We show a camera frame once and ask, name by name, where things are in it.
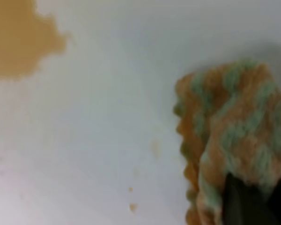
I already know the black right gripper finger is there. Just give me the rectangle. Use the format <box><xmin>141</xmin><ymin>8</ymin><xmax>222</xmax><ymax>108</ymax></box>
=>
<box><xmin>222</xmin><ymin>174</ymin><xmax>281</xmax><ymax>225</ymax></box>

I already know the green coffee-stained rag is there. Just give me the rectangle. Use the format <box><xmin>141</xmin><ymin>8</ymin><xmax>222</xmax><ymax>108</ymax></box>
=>
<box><xmin>174</xmin><ymin>60</ymin><xmax>281</xmax><ymax>225</ymax></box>

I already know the brown coffee stain puddle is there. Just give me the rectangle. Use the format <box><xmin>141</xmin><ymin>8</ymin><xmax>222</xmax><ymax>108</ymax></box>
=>
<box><xmin>0</xmin><ymin>0</ymin><xmax>69</xmax><ymax>80</ymax></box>

